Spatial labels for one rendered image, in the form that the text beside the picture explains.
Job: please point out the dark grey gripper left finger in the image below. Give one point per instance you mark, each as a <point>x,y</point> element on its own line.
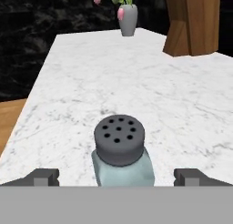
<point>42,176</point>

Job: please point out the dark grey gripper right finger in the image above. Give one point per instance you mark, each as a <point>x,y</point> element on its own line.
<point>189,176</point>

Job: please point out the glass shaker with grey lid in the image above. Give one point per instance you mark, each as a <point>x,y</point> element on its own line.
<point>119,148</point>

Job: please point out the brown wooden knife block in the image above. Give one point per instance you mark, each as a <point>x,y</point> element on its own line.
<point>192,21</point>

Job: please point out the grey vase with pink flowers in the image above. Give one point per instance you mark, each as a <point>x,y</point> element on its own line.
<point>127,16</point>

